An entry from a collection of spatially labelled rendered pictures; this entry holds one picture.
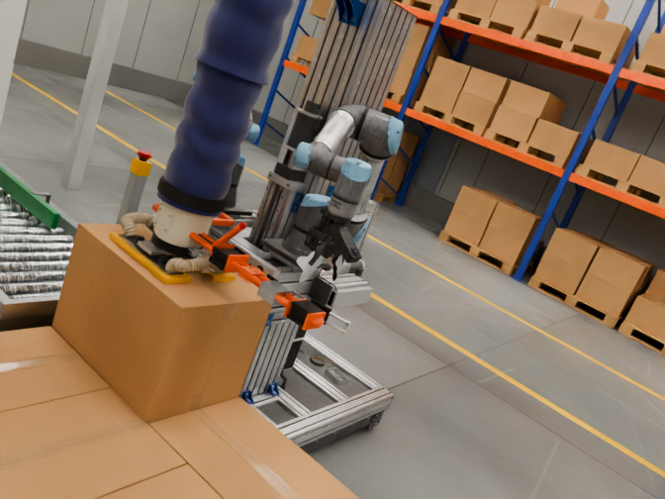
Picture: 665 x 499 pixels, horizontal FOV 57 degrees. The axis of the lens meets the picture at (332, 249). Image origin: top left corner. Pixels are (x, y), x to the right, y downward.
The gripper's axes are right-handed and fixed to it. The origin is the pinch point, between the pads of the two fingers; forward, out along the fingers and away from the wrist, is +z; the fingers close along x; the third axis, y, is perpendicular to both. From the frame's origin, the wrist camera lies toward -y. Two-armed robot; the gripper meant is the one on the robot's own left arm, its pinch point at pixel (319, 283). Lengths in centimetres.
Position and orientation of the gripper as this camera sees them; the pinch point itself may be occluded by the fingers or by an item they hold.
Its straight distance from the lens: 170.0
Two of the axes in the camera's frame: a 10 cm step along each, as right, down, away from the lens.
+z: -3.5, 9.0, 2.6
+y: -7.1, -4.4, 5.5
